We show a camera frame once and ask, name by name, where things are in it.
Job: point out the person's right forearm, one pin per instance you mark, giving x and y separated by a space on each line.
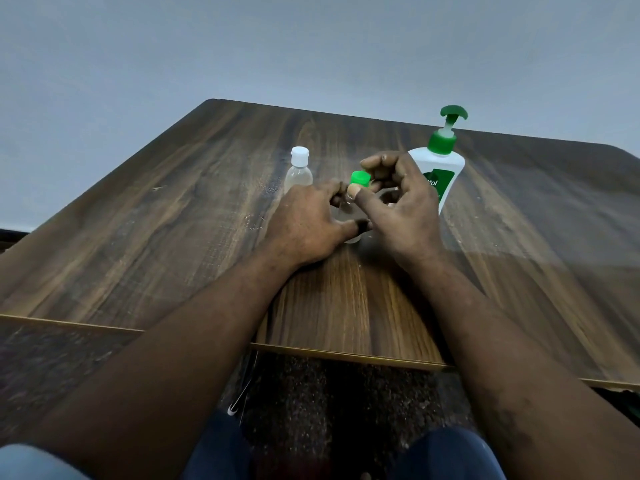
500 369

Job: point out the white hand sanitizer pump bottle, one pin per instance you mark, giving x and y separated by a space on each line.
425 159

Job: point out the small clear bottle white cap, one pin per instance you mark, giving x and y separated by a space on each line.
298 177

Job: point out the black metal table frame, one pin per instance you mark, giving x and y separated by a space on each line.
250 374

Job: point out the person's right hand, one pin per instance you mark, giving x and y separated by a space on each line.
410 219

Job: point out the person's left forearm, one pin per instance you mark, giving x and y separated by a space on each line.
175 369

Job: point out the light blue left shirt sleeve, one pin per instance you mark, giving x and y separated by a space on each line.
25 467

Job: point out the green bottle cap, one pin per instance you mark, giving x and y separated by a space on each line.
360 178

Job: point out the person's left hand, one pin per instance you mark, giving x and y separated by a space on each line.
305 224

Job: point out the small clear bottle green-capped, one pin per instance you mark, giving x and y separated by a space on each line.
351 238

